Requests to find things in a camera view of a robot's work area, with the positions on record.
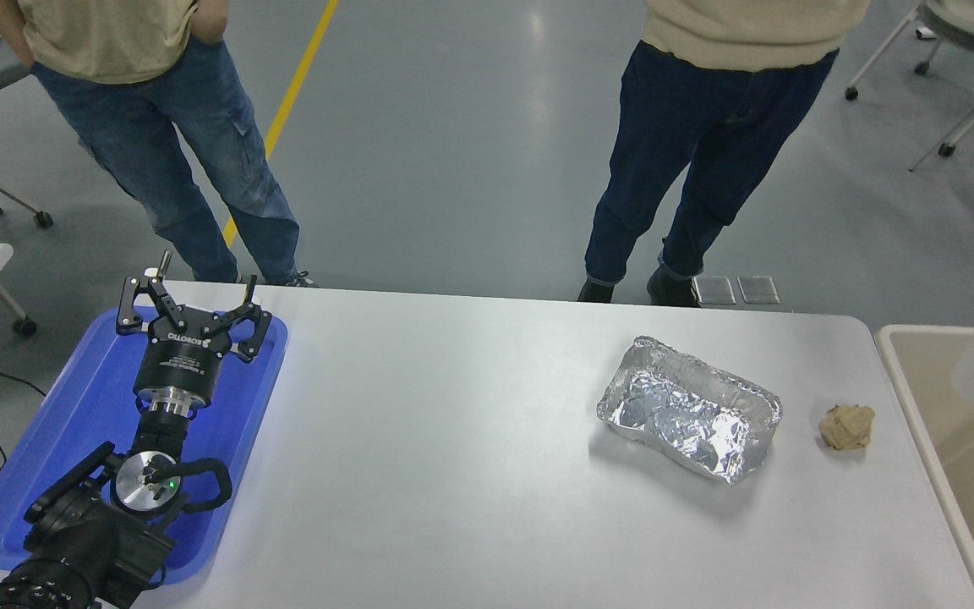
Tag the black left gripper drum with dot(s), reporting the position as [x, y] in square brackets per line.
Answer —
[183, 359]

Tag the silver foot pedal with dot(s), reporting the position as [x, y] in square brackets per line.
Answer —
[714, 289]
[757, 289]

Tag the large pale bin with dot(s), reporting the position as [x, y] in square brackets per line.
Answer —
[927, 364]

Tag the crumpled tan paper ball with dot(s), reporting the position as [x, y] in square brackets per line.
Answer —
[846, 427]

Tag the blue plastic tray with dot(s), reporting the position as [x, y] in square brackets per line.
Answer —
[73, 406]

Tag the crumpled silver foil tray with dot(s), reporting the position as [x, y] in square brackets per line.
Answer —
[681, 414]

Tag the person's right forearm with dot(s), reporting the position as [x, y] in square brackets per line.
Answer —
[5, 30]

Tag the person's left forearm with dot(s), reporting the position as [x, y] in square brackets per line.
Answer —
[210, 21]

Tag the person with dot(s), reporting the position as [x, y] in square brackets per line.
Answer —
[157, 127]
[664, 127]

